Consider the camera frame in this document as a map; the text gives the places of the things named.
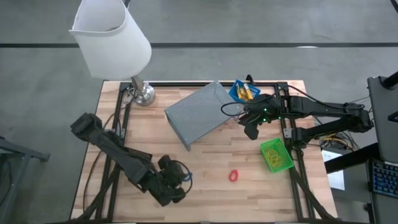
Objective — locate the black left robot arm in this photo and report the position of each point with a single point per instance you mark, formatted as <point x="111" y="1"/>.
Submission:
<point x="118" y="152"/>

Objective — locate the backlit keyboard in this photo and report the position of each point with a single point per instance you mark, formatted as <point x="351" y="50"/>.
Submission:
<point x="387" y="179"/>

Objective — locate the blue coil wristband keyring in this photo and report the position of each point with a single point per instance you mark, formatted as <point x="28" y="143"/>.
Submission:
<point x="187" y="177"/>

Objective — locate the white paper sheet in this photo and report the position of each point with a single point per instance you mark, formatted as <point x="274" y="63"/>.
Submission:
<point x="337" y="182"/>

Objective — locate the orange coil wristband keyring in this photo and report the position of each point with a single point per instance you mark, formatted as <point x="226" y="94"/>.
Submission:
<point x="229" y="176"/>

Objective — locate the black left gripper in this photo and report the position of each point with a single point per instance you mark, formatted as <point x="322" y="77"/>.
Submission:
<point x="168" y="183"/>

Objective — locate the small black bracket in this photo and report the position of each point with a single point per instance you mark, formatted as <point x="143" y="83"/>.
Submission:
<point x="249" y="79"/>

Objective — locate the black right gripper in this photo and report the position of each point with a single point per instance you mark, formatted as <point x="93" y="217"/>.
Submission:
<point x="264" y="109"/>

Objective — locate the green plastic basket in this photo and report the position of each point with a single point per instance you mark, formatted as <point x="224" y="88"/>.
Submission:
<point x="287" y="161"/>

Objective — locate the grey metal cart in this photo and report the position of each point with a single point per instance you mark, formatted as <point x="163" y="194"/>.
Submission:
<point x="15" y="152"/>

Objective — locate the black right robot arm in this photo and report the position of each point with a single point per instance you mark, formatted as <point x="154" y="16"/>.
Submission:
<point x="326" y="107"/>

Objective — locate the yellow rubber band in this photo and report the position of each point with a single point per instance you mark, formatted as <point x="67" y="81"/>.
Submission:
<point x="273" y="162"/>
<point x="280" y="156"/>
<point x="270" y="153"/>
<point x="275" y="157"/>
<point x="278" y="160"/>
<point x="269" y="156"/>

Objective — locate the silver table lamp white shade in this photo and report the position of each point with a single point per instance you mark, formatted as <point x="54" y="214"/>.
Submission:
<point x="112" y="40"/>

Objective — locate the blue plastic basket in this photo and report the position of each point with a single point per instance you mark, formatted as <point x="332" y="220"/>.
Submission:
<point x="233" y="93"/>

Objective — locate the grey perforated metal desk riser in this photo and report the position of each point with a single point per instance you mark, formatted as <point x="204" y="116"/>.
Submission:
<point x="200" y="113"/>

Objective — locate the clear plastic wrapping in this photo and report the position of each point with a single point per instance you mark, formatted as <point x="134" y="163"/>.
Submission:
<point x="129" y="96"/>

